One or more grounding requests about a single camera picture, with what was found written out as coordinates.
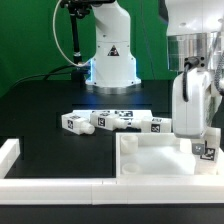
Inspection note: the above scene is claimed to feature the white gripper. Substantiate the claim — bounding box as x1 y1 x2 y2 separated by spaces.
172 69 212 155

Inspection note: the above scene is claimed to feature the white square tabletop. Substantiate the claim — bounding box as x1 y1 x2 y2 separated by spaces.
116 133 224 176

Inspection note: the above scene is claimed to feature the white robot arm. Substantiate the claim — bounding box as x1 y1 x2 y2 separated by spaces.
72 0 224 156

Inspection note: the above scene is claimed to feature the white U-shaped fence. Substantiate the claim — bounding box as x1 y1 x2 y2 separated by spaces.
0 139 224 205

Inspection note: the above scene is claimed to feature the white tag sheet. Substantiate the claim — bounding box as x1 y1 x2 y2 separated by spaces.
73 109 152 119

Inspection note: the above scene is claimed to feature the black cable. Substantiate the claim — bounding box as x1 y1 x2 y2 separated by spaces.
6 64 84 93

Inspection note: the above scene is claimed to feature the white cable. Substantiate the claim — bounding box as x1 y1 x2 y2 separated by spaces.
52 0 91 67

